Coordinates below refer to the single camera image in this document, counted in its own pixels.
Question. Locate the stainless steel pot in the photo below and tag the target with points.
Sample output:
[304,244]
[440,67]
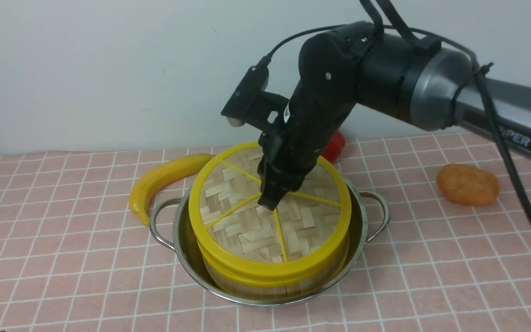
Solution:
[184,245]

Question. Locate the yellow bamboo steamer basket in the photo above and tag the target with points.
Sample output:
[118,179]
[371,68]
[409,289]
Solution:
[295,260]

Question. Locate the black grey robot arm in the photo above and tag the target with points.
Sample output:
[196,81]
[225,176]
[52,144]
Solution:
[427,86]

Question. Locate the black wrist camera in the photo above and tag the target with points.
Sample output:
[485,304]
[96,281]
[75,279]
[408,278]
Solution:
[251,104]

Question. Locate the red toy bell pepper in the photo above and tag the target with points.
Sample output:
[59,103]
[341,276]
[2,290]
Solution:
[334,148]

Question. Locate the yellow woven steamer lid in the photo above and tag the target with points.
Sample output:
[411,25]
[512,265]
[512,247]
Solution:
[224,198]

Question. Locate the pink checkered tablecloth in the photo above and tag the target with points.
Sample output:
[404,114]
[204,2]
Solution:
[74,259]

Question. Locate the yellow toy banana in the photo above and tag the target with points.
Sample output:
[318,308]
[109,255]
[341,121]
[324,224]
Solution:
[146,187]

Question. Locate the brown toy potato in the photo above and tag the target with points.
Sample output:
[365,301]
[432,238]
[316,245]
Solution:
[468,185]

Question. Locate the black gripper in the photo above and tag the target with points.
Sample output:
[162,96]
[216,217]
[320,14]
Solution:
[313,114]

